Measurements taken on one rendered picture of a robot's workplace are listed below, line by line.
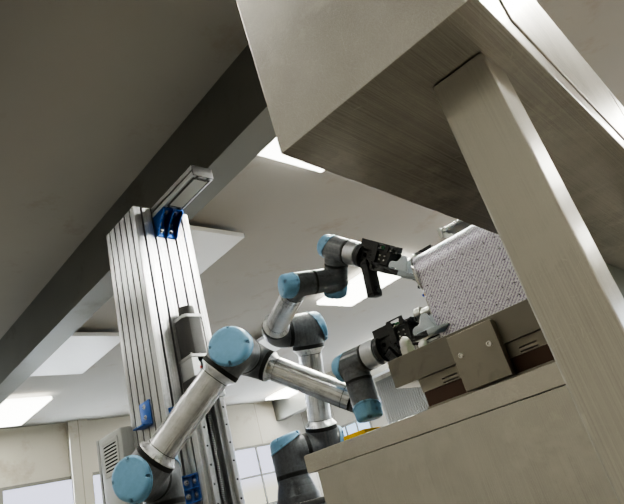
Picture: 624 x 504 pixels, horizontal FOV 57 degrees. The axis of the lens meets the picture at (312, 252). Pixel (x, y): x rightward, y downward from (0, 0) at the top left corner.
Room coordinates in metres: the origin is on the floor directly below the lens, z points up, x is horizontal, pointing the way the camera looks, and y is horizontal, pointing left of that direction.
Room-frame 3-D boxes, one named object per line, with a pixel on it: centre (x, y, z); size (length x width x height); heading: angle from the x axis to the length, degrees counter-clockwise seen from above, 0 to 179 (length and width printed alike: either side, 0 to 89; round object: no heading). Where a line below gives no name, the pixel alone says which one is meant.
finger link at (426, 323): (1.39, -0.22, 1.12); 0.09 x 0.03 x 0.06; 52
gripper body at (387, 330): (1.47, -0.15, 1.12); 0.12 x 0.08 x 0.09; 53
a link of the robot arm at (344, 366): (1.56, -0.02, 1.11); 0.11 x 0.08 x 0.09; 53
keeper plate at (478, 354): (1.13, -0.25, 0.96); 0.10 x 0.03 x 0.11; 53
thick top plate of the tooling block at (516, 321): (1.21, -0.30, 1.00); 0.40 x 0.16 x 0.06; 53
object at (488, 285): (1.33, -0.34, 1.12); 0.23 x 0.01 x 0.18; 53
